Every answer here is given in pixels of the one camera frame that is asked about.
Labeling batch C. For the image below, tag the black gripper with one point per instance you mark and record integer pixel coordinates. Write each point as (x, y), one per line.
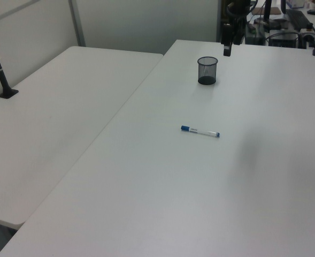
(226, 34)

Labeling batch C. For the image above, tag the blue capped white marker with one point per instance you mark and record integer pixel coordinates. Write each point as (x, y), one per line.
(200, 131)

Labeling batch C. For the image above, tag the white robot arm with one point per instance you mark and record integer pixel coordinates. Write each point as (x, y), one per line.
(237, 6)

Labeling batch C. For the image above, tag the black mesh pen cup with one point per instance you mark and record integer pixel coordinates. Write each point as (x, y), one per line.
(207, 72)

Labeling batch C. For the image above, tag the dark green control device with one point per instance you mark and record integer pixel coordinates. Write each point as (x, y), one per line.
(254, 33)

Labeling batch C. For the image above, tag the black monitor stand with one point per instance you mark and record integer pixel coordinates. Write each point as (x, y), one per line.
(267, 16)

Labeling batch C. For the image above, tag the black electronics box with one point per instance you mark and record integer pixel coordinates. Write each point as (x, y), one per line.
(284, 38)

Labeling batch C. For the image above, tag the brown desk pad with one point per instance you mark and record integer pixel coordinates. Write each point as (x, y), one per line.
(273, 10)

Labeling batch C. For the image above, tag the black keyboard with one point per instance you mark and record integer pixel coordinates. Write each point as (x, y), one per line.
(297, 18)

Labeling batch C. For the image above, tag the silver button box black knob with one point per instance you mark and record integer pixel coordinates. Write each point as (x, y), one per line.
(308, 33)

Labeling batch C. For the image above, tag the white and blue carton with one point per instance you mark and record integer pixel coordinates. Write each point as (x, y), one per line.
(296, 3)

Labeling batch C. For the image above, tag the black computer mouse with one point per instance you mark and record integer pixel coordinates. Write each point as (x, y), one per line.
(313, 11)

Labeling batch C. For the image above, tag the grey partition frame post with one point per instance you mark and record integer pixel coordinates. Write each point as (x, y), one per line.
(78, 24)

